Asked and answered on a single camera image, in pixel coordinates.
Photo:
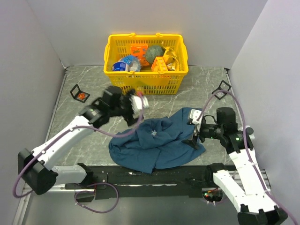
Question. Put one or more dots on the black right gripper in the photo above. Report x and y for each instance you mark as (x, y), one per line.
(192, 143)

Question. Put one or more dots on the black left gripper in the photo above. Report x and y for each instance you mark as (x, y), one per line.
(129, 119)

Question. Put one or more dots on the blue t-shirt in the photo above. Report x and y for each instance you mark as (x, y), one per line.
(143, 152)

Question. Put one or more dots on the orange leaf brooch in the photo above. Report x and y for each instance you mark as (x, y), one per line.
(81, 96)

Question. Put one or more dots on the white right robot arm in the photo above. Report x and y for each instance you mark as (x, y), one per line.
(250, 199)

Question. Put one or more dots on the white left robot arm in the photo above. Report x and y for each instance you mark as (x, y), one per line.
(38, 167)

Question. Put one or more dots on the blue white can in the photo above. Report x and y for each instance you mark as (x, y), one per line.
(127, 64)

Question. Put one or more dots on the black left stand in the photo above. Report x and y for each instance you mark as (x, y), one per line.
(75, 91)

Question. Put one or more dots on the black stand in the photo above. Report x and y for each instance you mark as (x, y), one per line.
(221, 91)
(75, 91)

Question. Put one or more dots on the yellow plastic basket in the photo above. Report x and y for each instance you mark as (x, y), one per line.
(146, 81)

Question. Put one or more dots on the orange cracker box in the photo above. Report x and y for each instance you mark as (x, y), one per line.
(159, 65)

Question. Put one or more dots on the orange snack box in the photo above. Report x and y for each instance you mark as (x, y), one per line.
(139, 51)

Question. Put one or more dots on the green avocado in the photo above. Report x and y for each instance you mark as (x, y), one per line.
(153, 52)

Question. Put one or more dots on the black right stand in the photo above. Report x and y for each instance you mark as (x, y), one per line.
(221, 91)

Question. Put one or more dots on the yellow snack bag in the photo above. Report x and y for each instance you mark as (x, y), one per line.
(170, 58)

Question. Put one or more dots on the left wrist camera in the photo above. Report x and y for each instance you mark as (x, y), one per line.
(139, 103)

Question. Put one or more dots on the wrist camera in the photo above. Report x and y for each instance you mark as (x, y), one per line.
(139, 103)
(194, 117)

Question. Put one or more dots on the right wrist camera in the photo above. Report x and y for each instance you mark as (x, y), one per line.
(194, 117)

